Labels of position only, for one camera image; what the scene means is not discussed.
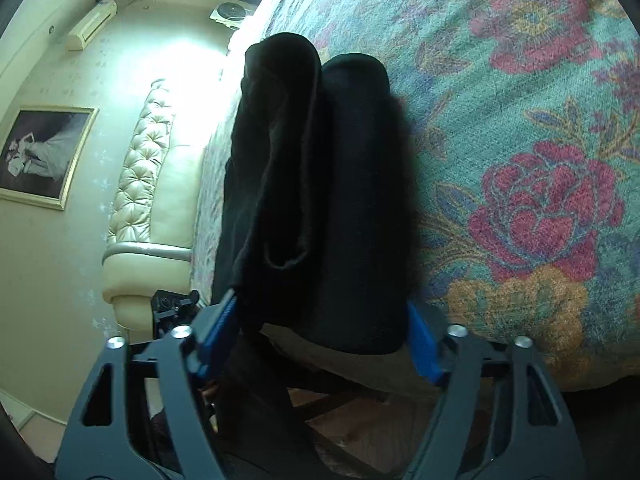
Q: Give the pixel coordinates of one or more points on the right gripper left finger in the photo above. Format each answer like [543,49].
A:
[141,414]

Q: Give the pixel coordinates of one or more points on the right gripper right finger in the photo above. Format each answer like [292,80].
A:
[500,415]

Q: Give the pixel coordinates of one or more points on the black pants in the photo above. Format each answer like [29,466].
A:
[316,238]

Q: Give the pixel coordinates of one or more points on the cream tufted headboard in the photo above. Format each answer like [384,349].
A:
[149,240]

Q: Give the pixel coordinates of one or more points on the framed black white picture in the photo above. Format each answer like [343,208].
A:
[40,152]

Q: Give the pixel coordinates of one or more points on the white fan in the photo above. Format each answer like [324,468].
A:
[231,14]

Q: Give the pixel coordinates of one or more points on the white air conditioner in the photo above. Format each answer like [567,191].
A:
[90,25]

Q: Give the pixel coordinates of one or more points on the floral bedspread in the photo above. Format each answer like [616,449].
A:
[523,123]

